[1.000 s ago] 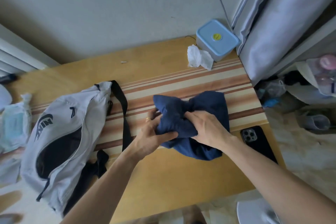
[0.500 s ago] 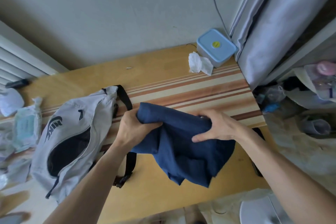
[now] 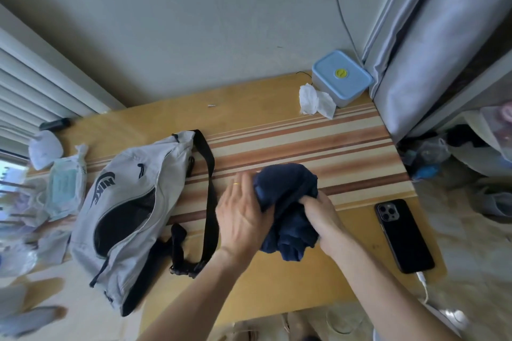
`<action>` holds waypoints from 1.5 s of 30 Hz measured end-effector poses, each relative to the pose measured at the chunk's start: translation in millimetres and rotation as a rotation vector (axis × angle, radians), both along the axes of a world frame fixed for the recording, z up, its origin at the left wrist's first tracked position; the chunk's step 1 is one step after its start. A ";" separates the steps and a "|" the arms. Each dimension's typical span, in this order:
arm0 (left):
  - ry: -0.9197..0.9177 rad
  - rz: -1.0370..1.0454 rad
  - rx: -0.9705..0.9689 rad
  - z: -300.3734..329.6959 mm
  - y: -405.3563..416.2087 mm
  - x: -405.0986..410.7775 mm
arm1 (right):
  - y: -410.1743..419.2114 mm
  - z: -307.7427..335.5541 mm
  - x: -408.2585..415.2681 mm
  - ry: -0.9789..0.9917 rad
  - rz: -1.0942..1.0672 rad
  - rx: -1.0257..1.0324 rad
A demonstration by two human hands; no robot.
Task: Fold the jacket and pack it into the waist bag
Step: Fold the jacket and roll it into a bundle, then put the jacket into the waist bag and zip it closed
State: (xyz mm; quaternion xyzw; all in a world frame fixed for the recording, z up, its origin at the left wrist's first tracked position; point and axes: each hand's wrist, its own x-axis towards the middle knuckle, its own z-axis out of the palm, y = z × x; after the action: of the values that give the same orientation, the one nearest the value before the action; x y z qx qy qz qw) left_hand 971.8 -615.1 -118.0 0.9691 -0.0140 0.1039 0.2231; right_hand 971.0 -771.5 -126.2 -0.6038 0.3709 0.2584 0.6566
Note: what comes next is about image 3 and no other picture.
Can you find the white desk lamp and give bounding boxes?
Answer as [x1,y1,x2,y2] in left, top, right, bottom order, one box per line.
[28,130,64,171]

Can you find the person's left forearm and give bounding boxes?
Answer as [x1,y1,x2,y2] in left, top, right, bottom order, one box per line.
[138,248,257,341]

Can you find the grey bag with black strap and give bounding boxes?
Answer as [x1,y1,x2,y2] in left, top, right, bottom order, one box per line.
[68,129,220,318]

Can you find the white charging cable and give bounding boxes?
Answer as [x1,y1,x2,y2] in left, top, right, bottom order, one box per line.
[415,271,431,305]

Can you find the small black device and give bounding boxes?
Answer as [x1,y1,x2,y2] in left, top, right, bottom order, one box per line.
[38,117,73,132]

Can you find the grey curtain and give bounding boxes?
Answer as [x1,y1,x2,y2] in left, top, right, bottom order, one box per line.
[362,0,512,144]

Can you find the navy blue hooded jacket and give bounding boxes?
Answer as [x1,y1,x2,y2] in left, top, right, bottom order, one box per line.
[252,163,321,262]

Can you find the wrappers with sticks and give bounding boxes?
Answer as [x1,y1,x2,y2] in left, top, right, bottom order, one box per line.
[0,176,49,233]

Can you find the person's left hand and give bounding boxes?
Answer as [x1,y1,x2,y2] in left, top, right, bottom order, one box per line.
[215,172,277,270]

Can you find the blue lidded box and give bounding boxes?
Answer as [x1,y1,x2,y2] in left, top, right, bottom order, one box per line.
[311,50,373,109]

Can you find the white handheld controller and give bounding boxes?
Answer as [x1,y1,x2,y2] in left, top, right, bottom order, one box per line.
[0,305,67,339]

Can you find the thin dark wall cable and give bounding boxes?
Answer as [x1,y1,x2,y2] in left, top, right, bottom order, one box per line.
[319,0,363,66]

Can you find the blue label water bottle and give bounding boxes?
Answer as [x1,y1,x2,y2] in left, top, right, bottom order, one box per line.
[0,240,39,278]

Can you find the wet wipes packet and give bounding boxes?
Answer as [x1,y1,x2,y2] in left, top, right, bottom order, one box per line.
[44,143,89,222]

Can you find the person's right forearm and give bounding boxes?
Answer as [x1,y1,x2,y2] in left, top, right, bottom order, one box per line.
[332,232,461,341]

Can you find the black smartphone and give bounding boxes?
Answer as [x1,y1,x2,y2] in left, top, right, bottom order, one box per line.
[374,199,436,274]

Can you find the person's right hand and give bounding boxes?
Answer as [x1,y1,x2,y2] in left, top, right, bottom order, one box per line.
[300,191,353,258]

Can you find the white cup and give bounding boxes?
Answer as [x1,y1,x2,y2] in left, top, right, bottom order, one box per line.
[0,282,29,318]

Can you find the crumpled white tissue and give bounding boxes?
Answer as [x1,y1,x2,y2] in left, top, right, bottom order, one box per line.
[299,83,338,120]
[36,229,73,265]

